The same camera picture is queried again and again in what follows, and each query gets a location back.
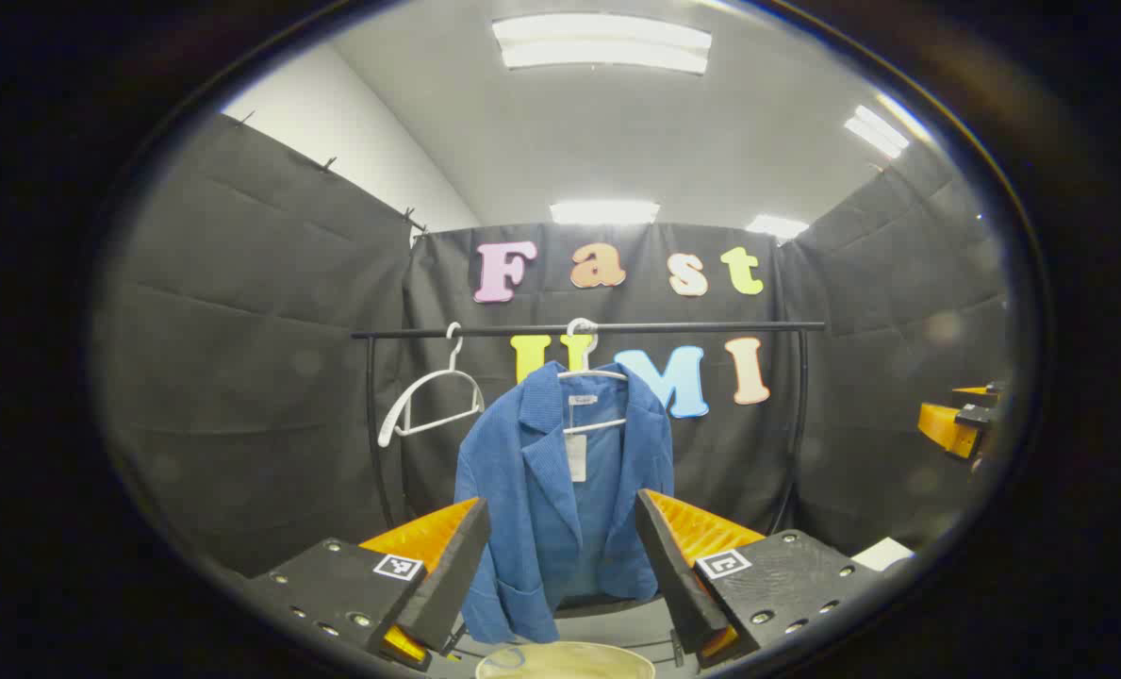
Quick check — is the beige laundry hamper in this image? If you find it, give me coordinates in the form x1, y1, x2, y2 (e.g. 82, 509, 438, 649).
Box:
473, 641, 657, 679

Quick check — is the ceiling light panel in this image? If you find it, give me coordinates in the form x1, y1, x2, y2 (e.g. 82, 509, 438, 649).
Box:
745, 215, 811, 240
843, 104, 912, 159
549, 200, 661, 225
492, 13, 714, 76

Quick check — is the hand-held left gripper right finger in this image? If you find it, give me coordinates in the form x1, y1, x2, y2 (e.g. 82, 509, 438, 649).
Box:
635, 489, 886, 671

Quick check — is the black clothes rack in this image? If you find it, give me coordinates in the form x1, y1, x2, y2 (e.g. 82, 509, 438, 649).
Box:
351, 321, 827, 538

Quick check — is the white clothes hanger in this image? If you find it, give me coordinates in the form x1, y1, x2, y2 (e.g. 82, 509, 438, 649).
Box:
557, 318, 629, 435
377, 323, 486, 448

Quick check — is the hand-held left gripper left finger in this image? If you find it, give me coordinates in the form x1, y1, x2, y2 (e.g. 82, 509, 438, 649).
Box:
244, 497, 492, 672

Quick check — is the black backdrop cloth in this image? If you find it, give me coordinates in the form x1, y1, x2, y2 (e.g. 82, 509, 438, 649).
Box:
98, 113, 1009, 576

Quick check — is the blue corduroy jacket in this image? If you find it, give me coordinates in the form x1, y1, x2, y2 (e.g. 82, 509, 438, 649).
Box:
453, 361, 676, 645

